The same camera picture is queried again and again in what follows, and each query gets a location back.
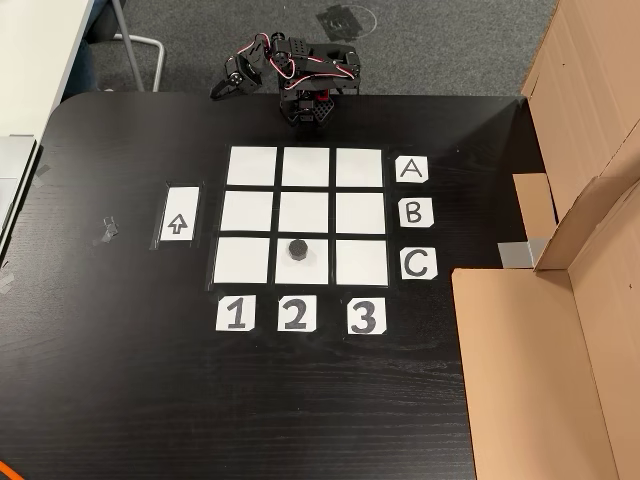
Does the white desk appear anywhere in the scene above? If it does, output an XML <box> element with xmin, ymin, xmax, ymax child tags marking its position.
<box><xmin>0</xmin><ymin>0</ymin><xmax>96</xmax><ymax>144</ymax></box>

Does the paper sheet letter C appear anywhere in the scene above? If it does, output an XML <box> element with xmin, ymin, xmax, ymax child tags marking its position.
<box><xmin>399</xmin><ymin>248</ymin><xmax>439</xmax><ymax>281</ymax></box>

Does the paper sheet letter A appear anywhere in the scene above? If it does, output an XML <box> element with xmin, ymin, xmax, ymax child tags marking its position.
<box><xmin>395</xmin><ymin>155</ymin><xmax>430</xmax><ymax>184</ymax></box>

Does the brown cardboard screen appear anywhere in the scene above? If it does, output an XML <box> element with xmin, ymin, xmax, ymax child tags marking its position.
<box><xmin>451</xmin><ymin>164</ymin><xmax>640</xmax><ymax>480</ymax></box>
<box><xmin>512</xmin><ymin>0</ymin><xmax>640</xmax><ymax>274</ymax></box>

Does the paper sheet number 1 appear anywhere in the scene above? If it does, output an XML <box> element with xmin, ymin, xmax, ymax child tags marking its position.
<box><xmin>215</xmin><ymin>294</ymin><xmax>257</xmax><ymax>332</ymax></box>

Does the paper sheet number 3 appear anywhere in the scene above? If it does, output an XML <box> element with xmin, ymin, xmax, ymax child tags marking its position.
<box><xmin>346</xmin><ymin>297</ymin><xmax>388</xmax><ymax>335</ymax></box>

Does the paper sheet letter B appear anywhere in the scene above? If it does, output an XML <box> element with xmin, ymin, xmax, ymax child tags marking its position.
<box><xmin>398</xmin><ymin>197</ymin><xmax>435</xmax><ymax>229</ymax></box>

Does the white paper grid square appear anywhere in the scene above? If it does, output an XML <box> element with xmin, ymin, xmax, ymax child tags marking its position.
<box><xmin>281</xmin><ymin>146</ymin><xmax>331</xmax><ymax>188</ymax></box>
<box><xmin>220</xmin><ymin>190</ymin><xmax>275</xmax><ymax>234</ymax></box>
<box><xmin>334</xmin><ymin>192</ymin><xmax>387</xmax><ymax>235</ymax></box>
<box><xmin>334</xmin><ymin>239</ymin><xmax>391</xmax><ymax>287</ymax></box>
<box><xmin>226</xmin><ymin>145</ymin><xmax>279</xmax><ymax>186</ymax></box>
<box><xmin>212</xmin><ymin>237</ymin><xmax>272</xmax><ymax>285</ymax></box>
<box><xmin>335</xmin><ymin>147</ymin><xmax>384</xmax><ymax>189</ymax></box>
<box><xmin>274</xmin><ymin>238</ymin><xmax>330</xmax><ymax>286</ymax></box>
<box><xmin>277</xmin><ymin>191</ymin><xmax>331</xmax><ymax>234</ymax></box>

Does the white arrow paper sheet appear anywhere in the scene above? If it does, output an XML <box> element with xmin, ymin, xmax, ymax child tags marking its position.
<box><xmin>158</xmin><ymin>186</ymin><xmax>200</xmax><ymax>244</ymax></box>

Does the black round token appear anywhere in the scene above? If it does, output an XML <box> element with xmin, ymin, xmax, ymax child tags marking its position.
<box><xmin>286</xmin><ymin>238</ymin><xmax>311</xmax><ymax>263</ymax></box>

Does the paper sheet number 2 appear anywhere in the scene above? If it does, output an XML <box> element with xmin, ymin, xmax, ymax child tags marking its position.
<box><xmin>277</xmin><ymin>294</ymin><xmax>318</xmax><ymax>332</ymax></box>

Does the grey tape strip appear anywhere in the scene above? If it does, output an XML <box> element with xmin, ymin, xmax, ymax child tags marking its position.
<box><xmin>497</xmin><ymin>238</ymin><xmax>549</xmax><ymax>270</ymax></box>

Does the black floor tape patch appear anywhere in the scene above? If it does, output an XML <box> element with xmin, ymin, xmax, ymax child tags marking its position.
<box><xmin>315</xmin><ymin>4</ymin><xmax>376</xmax><ymax>44</ymax></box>

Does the grey metal frame leg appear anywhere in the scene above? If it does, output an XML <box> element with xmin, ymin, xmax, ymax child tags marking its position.
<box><xmin>112</xmin><ymin>0</ymin><xmax>166</xmax><ymax>94</ymax></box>

